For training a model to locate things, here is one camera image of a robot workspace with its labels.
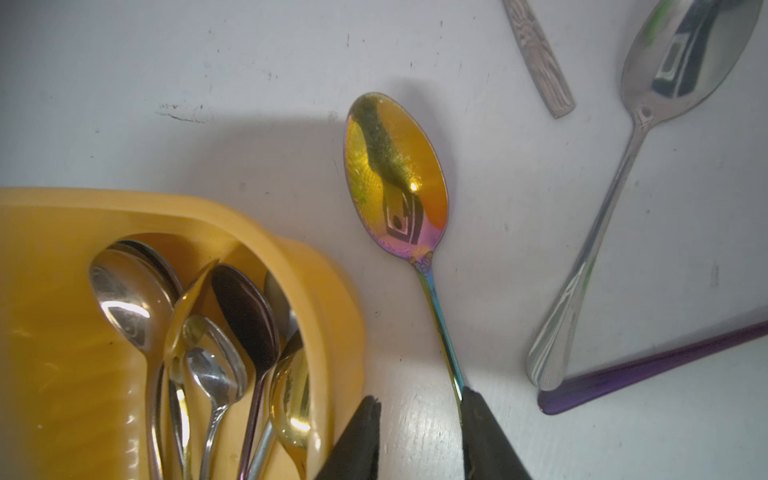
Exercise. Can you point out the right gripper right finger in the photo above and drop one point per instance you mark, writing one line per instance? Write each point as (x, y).
(487, 452)

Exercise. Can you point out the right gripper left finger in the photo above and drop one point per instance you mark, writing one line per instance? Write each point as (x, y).
(356, 454)

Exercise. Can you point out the plain silver spoon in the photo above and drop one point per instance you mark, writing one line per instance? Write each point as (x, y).
(287, 326)

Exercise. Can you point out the copper long spoon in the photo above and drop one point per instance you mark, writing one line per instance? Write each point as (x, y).
(134, 301)

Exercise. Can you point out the rainbow gold spoon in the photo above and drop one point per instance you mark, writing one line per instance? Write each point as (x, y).
(399, 192)

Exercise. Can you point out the silver teaspoon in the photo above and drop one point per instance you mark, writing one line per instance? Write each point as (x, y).
(682, 54)
(539, 58)

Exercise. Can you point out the gold handled utensil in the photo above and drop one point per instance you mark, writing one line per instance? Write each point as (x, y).
(290, 405)

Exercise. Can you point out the silver ornate spoon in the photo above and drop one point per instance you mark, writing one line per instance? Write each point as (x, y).
(219, 371)

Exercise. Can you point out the small purple spoon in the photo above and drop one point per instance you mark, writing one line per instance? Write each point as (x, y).
(250, 319)

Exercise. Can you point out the gold ornate spoon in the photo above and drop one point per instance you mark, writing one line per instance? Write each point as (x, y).
(175, 346)

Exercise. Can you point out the large purple spoon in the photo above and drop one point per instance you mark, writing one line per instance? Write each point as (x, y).
(584, 388)

